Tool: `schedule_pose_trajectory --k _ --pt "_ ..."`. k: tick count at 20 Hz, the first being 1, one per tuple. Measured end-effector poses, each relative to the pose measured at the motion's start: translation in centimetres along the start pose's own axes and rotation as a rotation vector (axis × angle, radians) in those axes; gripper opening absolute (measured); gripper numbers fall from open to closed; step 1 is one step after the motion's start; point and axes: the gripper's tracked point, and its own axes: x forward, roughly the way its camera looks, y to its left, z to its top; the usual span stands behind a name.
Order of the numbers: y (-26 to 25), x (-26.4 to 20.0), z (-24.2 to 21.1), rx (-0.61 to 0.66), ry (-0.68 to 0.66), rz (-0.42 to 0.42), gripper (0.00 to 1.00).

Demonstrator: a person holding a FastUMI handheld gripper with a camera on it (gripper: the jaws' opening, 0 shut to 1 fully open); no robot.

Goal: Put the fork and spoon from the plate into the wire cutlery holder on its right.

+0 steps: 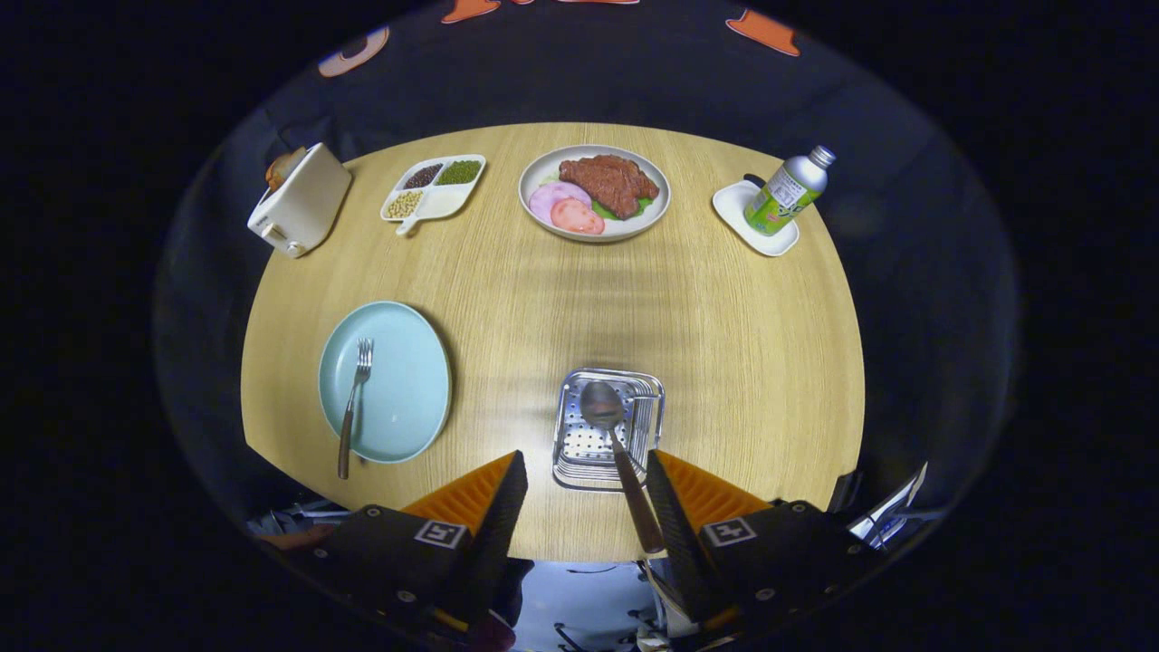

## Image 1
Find cream toaster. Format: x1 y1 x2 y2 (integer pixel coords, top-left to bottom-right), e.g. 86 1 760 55
246 142 353 260

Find silver green label bottle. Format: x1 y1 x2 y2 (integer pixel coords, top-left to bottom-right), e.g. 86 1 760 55
743 145 837 237

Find wooden handle metal spoon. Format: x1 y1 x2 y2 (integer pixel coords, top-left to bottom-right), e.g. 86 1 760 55
579 380 666 555

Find person's dark red clothing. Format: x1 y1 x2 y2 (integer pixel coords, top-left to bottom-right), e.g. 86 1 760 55
466 609 519 652

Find brown toast slices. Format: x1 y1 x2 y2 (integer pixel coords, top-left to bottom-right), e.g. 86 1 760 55
264 147 309 191

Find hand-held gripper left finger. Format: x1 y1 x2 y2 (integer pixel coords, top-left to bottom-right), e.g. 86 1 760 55
312 450 529 635

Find brown steak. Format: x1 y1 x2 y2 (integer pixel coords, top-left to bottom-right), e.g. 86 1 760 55
559 154 660 220

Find pale pink ham slice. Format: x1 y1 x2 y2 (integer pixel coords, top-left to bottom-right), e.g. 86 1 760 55
529 181 591 225

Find white round food plate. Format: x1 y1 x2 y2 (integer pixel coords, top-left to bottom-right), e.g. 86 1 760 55
518 145 672 244

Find tilted silver display screen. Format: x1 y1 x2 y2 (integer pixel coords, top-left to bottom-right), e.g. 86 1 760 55
849 462 929 549

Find black table clamp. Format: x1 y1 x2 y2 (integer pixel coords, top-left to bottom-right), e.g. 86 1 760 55
829 469 863 514

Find small white tray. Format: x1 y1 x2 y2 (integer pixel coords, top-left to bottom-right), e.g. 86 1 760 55
712 179 800 258

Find salmon pink ham slice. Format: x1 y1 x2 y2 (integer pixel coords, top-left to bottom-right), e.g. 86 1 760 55
551 197 606 236

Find light blue plate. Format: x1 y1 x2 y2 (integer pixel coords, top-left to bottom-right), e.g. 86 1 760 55
318 301 453 465

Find white divided bean dish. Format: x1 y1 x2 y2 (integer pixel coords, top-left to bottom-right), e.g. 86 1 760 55
379 154 487 237

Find pale clutter under table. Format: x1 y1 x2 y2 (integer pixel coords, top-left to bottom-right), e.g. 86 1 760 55
246 496 359 537

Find green lettuce leaf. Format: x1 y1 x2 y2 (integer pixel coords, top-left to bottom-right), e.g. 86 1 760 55
593 195 655 222

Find wooden handle metal fork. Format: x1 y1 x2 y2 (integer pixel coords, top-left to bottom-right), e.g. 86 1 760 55
338 338 375 481

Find metal perforated basket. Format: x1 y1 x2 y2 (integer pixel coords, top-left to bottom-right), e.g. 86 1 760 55
551 367 666 493

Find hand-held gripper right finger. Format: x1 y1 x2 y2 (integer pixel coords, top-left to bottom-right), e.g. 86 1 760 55
646 449 884 635

